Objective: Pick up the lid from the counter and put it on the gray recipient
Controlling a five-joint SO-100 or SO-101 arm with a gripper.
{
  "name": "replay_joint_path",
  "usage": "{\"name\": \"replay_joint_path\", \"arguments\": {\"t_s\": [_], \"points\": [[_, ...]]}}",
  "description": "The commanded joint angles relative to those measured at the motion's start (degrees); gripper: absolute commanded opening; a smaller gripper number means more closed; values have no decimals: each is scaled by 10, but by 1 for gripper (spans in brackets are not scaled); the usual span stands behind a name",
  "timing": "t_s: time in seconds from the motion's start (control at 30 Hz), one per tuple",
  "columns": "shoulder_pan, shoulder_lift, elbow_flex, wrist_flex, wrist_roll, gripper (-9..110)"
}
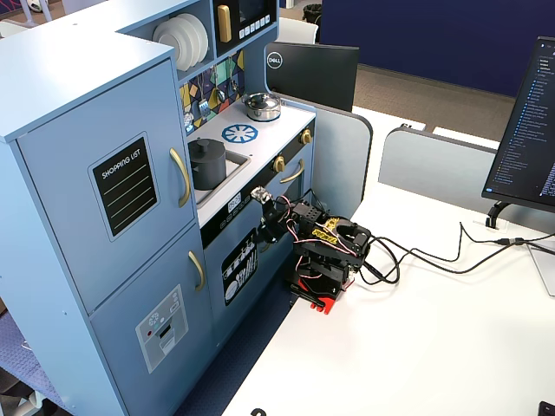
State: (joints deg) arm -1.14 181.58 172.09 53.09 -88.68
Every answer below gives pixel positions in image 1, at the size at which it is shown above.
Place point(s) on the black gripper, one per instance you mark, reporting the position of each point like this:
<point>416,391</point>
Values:
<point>269,220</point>

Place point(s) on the gray round pot lid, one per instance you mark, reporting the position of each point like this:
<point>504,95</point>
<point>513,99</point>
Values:
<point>208,151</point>

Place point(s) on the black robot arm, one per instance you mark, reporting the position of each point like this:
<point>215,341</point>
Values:
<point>329,242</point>

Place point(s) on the steel pot with lid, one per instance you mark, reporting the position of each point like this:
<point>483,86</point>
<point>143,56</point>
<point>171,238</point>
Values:
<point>262,106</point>

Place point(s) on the blue dishwasher door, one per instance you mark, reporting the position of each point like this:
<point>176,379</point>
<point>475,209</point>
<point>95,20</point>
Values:
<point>234,268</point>

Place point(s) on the blue oven door with window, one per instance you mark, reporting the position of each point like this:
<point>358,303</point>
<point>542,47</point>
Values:
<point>299,182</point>

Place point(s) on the gold stove knob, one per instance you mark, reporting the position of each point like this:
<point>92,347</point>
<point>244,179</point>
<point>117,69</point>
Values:
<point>306,136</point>
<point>278,164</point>

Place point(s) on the gray cooking pot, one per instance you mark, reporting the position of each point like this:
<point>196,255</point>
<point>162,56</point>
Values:
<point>209,175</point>

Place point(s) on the red table clamp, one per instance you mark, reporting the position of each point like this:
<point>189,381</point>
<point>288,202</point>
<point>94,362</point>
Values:
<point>324,307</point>

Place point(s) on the gray desk divider panel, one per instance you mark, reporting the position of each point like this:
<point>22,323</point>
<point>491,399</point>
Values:
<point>433,169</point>
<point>342,160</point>

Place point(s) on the metal slotted spoon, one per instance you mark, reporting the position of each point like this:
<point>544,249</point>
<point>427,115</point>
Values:
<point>188,118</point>

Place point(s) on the metal toy spatula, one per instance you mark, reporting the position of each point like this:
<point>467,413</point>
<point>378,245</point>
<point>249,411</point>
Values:
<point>203,108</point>

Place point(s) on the metal toy ladle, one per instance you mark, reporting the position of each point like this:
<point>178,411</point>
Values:
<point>221,94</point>

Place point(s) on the metal toy spoon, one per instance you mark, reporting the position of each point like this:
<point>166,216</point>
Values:
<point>234,86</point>

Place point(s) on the fridge door with ice dispenser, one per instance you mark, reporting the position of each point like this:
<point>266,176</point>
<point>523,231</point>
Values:
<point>130,312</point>

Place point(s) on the black Dell monitor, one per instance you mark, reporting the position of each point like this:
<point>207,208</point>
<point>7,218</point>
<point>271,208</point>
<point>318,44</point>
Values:
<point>316,73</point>

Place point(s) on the white office chair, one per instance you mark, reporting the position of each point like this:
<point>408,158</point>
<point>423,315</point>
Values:
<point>297,30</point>

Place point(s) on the white toy plate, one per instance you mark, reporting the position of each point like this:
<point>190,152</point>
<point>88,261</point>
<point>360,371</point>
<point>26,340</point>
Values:
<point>171,41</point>
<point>204,32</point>
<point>195,37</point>

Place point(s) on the black microwave door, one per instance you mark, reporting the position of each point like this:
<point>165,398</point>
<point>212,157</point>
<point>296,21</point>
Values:
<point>253,17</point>

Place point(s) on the fridge door with shopping list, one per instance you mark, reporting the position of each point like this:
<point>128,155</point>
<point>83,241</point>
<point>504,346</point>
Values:
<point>73,130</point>

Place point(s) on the black trash bin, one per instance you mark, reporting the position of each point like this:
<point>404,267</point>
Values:
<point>313,13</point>

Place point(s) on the blue toy kitchen unit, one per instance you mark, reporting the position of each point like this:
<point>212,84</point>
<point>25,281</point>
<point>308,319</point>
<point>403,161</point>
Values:
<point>65,108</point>

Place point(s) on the monitor showing code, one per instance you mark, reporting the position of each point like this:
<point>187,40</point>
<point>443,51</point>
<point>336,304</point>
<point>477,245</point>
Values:
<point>524,138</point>

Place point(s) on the silver monitor stand base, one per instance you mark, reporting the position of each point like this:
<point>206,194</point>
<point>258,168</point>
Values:
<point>544,268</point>

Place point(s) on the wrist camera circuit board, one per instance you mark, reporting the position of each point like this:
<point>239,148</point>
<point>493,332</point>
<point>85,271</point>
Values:
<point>261,195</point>

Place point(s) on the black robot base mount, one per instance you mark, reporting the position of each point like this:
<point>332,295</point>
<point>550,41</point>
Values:
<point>323,277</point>

